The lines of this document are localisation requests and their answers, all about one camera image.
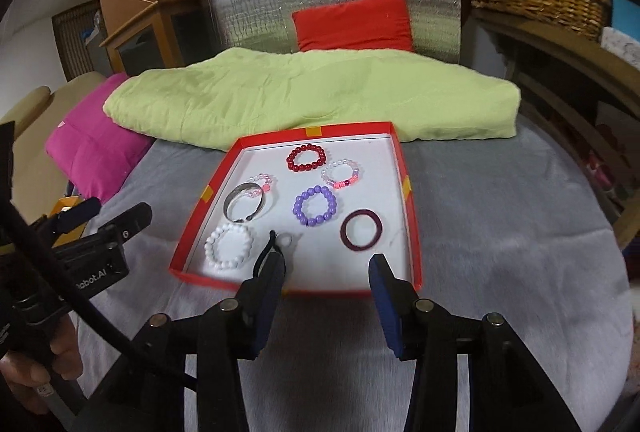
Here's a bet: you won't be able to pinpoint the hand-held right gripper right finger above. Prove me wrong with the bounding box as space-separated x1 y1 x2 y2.
368 253 581 432

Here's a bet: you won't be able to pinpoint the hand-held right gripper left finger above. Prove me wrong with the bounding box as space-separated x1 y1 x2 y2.
70 252 287 432

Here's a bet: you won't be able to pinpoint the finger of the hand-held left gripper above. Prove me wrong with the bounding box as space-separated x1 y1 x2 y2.
95 203 153 245
35 197 101 235

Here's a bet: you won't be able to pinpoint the black hair tie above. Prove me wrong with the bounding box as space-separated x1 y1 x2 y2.
251 229 282 280

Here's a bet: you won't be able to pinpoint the white bead bracelet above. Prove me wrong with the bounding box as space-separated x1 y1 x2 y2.
204 223 253 270

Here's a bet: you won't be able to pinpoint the red cardboard box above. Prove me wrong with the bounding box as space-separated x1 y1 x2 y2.
168 121 423 297

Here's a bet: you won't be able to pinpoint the maroon ring bracelet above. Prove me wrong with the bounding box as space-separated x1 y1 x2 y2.
340 209 384 255

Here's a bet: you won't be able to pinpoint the silver metal bangle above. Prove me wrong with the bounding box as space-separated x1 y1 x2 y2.
222 182 266 224

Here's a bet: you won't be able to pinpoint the purple bead bracelet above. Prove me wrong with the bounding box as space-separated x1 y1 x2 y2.
293 185 338 228

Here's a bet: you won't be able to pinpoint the red bead bracelet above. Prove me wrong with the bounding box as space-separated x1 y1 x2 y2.
286 143 327 174

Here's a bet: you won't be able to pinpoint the person's left hand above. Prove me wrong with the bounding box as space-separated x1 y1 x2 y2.
0 312 83 415

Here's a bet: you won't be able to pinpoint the magenta pillow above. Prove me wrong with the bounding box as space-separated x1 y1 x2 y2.
45 73 153 205

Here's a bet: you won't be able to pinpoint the beige sofa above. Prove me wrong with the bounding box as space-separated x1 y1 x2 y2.
0 72 108 223

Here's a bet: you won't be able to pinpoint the grey blanket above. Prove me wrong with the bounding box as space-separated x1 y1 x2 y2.
65 112 633 432

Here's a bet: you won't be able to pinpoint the light green pillow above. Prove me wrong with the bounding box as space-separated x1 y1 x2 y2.
103 47 522 152

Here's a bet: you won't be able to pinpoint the red pillow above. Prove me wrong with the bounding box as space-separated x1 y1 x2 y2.
291 0 415 54

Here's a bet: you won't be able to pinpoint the wooden shelf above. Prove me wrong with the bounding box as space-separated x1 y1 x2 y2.
472 7 640 253

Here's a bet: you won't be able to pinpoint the blue book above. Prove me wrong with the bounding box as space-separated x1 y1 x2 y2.
611 0 640 43

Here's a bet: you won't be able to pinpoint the yellow wooden frame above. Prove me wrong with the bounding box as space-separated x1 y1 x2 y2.
50 196 85 219

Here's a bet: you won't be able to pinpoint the thick black cable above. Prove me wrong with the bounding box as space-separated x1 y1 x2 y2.
0 189 201 395

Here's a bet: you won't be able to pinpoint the small clear ring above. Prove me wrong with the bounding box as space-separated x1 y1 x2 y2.
276 232 304 252

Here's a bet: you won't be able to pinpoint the clear bracelet with pink beads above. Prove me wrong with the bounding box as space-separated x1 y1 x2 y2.
248 173 277 200

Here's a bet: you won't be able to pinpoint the clear bracelet with coral beads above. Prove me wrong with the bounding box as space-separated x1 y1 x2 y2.
321 160 362 190

